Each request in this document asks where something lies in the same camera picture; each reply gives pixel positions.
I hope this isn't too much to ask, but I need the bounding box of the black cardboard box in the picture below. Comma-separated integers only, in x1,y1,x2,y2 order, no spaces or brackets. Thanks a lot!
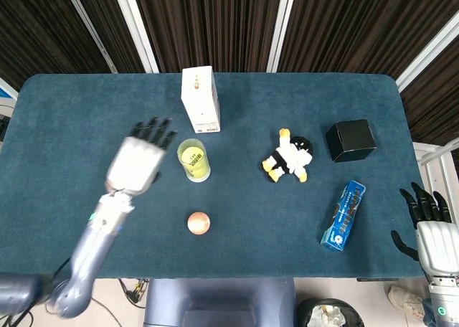
325,118,378,164

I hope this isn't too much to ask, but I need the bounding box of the blue table cloth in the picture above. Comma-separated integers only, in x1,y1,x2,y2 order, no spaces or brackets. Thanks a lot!
0,72,424,280

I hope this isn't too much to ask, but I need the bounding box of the white shoe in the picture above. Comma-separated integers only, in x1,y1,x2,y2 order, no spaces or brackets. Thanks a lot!
384,284,425,316

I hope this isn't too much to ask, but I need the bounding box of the dark brown curtain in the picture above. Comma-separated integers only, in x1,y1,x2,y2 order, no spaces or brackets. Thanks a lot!
0,0,459,147

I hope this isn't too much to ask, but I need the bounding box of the tall white carton box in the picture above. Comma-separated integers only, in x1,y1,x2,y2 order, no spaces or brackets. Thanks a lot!
181,65,222,134

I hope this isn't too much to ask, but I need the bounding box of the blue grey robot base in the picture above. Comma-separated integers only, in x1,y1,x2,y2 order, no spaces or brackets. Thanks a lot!
143,278,297,327

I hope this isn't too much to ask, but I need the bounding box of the black cable with plug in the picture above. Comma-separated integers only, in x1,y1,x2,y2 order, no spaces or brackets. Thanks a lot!
117,278,150,309

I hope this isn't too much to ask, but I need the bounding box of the white pole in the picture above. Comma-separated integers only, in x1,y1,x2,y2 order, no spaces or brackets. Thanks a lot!
60,0,118,74
395,10,459,93
266,0,299,73
110,0,160,74

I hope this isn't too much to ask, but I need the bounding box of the blue printed long box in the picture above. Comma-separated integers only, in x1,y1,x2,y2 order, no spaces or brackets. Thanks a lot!
320,179,367,252

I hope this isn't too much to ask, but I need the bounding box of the black trash bin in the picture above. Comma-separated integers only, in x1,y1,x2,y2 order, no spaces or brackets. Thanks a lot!
297,298,365,327

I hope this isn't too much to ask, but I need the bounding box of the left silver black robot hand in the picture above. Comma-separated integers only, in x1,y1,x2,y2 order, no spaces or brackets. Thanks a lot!
105,116,179,199

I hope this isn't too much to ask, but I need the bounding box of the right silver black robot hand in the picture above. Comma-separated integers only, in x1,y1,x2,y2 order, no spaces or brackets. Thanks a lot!
390,181,459,278

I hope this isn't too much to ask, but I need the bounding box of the orange white ball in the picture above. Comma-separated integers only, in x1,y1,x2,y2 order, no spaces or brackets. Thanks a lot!
186,211,212,236

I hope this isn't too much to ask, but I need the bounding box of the clear cup with yellow contents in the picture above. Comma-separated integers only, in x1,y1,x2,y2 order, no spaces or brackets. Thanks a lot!
176,138,212,183

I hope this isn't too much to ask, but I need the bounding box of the white metal rack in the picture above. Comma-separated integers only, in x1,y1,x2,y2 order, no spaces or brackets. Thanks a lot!
412,140,459,199

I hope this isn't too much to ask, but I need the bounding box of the black white plush toy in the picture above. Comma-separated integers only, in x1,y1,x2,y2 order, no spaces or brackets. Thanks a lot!
261,128,315,183

